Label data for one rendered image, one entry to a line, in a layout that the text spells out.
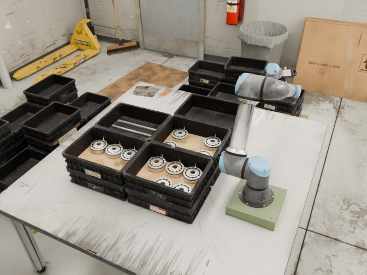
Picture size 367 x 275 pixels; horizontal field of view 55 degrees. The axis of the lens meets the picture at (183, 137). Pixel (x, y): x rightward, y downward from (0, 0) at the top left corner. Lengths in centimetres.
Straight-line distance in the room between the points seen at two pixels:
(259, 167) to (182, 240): 53
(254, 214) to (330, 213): 127
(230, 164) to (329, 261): 121
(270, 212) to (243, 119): 49
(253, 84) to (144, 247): 96
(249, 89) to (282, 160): 67
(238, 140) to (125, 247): 78
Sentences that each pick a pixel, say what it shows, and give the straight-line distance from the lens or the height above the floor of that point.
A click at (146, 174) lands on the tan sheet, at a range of 196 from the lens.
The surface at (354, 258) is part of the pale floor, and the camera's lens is 283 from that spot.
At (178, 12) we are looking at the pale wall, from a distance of 511.
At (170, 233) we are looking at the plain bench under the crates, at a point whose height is 70.
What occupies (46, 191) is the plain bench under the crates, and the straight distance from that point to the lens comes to 221.
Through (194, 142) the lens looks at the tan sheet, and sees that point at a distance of 217.
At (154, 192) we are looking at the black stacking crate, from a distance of 181.
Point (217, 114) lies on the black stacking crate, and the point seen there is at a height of 83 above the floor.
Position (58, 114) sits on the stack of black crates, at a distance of 328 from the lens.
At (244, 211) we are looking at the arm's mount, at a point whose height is 76.
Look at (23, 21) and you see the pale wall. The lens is 537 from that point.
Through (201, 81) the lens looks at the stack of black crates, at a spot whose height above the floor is 39.
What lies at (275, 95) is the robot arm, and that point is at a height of 128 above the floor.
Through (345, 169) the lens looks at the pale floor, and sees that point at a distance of 348.
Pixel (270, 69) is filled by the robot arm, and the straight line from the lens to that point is 218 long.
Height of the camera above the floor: 216
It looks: 37 degrees down
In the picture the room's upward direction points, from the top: 2 degrees counter-clockwise
